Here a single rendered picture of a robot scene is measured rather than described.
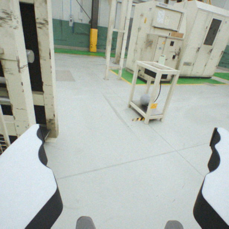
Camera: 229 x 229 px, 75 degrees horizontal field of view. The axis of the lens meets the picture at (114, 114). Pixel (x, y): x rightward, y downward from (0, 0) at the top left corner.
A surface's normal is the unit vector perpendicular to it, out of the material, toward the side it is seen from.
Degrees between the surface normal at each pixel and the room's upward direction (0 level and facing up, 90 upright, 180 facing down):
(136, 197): 0
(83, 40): 90
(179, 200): 0
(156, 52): 90
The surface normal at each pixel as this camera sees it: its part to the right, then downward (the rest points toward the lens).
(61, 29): 0.39, 0.48
